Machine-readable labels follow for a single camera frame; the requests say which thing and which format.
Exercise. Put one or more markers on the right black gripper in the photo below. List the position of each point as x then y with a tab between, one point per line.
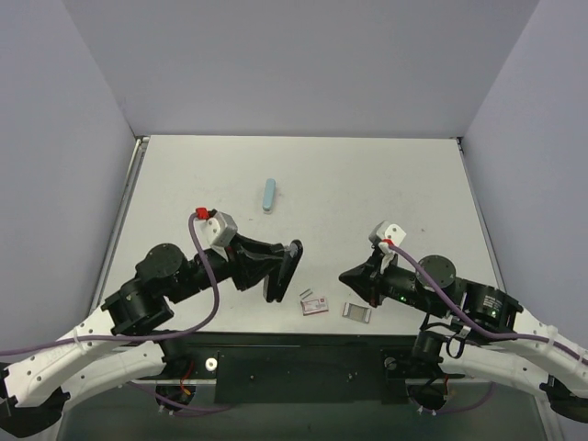
376	281

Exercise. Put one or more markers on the black stapler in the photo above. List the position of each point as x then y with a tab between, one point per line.
277	281

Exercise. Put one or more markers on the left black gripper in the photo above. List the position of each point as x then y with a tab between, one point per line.
240	268

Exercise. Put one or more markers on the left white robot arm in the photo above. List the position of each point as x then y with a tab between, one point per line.
121	339

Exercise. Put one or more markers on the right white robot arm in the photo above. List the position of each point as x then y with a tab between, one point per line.
476	330

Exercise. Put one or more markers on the light blue stapler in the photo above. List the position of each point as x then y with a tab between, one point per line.
269	195

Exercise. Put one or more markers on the open staple box tray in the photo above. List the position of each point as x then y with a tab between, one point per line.
356	313

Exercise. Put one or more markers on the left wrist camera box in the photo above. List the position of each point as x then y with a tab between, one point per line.
217	228

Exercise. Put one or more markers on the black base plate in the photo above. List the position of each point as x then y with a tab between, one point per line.
302	368

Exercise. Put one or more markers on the staple strips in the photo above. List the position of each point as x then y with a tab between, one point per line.
306	293

